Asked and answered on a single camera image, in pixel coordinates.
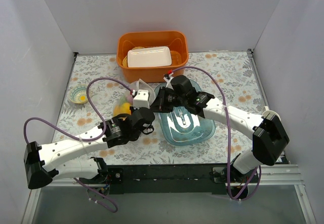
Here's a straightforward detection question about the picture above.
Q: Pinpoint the clear zip top bag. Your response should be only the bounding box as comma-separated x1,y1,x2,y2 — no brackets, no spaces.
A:
113,79,156,117

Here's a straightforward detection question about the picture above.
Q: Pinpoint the purple eggplant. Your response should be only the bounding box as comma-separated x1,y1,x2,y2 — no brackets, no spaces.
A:
126,95,133,104

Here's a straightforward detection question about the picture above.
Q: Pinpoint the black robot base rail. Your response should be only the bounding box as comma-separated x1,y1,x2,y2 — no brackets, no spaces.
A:
86,163,264,197

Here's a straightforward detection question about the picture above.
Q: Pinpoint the white rectangular dish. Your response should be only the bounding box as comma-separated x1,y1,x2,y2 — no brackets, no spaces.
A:
126,46,172,68

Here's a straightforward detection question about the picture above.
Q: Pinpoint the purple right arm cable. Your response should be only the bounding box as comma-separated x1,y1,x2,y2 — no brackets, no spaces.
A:
163,66,261,201

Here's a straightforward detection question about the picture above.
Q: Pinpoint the white plastic cup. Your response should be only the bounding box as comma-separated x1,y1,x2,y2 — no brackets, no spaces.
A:
262,106,281,120

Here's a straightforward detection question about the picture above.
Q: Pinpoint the clear blue plastic tray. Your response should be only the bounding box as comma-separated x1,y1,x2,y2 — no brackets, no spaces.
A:
153,79,216,146

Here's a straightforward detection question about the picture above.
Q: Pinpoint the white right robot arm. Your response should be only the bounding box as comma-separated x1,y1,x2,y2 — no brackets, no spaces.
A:
150,75,290,182

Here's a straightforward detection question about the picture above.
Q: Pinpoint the yellow peach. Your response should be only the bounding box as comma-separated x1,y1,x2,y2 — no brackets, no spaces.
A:
113,106,131,117

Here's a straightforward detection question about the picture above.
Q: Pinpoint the yellow lemon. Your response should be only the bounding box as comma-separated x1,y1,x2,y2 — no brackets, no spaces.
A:
119,102,131,114

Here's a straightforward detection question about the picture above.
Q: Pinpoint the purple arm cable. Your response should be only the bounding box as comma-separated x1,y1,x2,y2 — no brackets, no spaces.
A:
23,78,136,213
163,66,261,201

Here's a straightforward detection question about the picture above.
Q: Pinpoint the green custard apple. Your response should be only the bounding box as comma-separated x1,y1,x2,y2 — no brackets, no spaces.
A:
119,95,127,104

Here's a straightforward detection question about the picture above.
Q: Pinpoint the orange plastic basket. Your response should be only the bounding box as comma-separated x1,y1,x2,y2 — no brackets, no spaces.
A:
116,30,189,83

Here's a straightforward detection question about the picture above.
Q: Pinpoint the yellow plate in basket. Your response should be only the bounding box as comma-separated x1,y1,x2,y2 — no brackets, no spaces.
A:
122,47,143,67

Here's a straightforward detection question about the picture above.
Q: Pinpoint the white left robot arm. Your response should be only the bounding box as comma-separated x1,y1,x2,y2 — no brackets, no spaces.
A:
23,107,155,190

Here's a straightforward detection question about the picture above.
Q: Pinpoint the small patterned bowl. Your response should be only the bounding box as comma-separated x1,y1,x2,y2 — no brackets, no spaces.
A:
68,85,88,104

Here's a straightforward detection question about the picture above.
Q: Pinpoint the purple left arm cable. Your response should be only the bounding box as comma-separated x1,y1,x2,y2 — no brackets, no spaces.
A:
23,78,136,213

